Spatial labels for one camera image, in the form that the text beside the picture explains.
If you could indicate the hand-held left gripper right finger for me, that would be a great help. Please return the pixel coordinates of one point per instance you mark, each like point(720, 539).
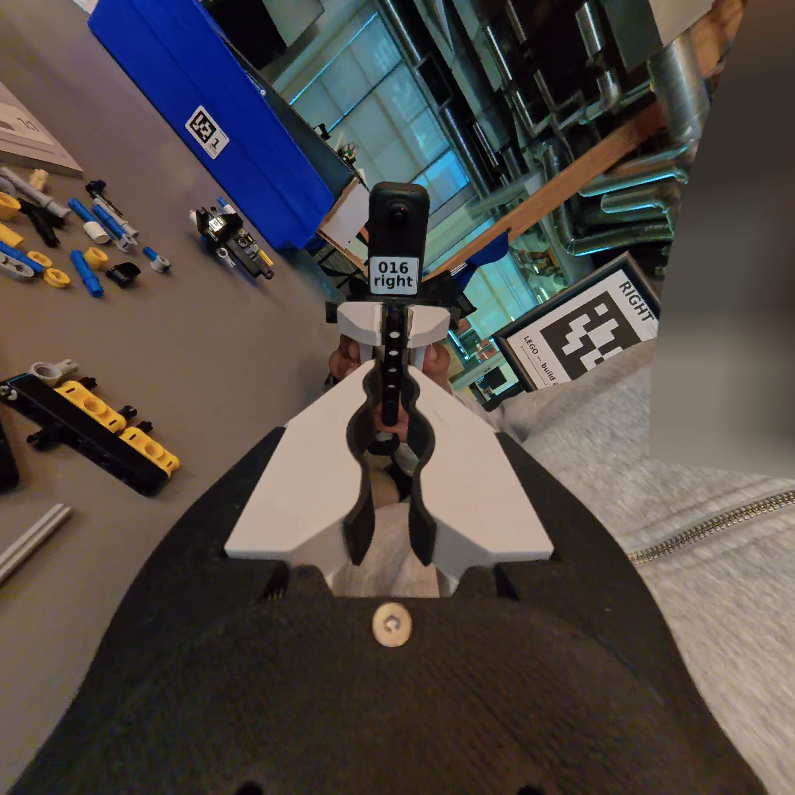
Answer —
point(484, 497)

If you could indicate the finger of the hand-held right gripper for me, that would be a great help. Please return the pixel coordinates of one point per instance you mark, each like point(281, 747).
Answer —
point(428, 323)
point(357, 323)

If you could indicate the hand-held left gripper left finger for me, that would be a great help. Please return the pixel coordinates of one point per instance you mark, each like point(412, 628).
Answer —
point(292, 490)

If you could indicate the black yellow lego assembly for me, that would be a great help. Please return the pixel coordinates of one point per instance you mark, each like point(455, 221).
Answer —
point(81, 428)

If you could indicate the person's right forearm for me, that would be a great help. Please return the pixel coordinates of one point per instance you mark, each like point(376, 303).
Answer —
point(559, 404)

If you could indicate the small black lego assembly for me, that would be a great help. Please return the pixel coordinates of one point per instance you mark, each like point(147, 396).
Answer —
point(233, 239)

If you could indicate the grey lego axle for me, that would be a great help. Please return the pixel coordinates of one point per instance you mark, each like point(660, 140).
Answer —
point(34, 543)

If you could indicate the scattered small lego pins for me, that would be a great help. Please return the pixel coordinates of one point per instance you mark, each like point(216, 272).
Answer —
point(94, 256)

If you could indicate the long black lego beam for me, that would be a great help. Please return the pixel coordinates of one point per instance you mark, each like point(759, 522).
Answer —
point(7, 453)

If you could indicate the lego instruction booklet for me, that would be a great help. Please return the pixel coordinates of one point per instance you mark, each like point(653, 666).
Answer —
point(25, 143)

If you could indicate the person's right hand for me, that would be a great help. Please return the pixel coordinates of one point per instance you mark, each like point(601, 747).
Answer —
point(348, 363)

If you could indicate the blue cloth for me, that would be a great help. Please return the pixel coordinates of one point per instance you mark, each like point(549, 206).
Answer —
point(487, 251)

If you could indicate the framed black white marker sign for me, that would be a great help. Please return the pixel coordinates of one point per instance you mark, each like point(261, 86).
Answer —
point(596, 335)

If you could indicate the wooden railing beam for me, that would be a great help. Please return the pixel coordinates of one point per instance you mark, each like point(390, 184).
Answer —
point(590, 161)

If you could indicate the silver ventilation pipes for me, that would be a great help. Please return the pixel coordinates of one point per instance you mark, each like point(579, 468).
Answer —
point(621, 205)

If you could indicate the blue storage bin with tag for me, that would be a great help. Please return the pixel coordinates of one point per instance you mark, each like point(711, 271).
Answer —
point(186, 74)

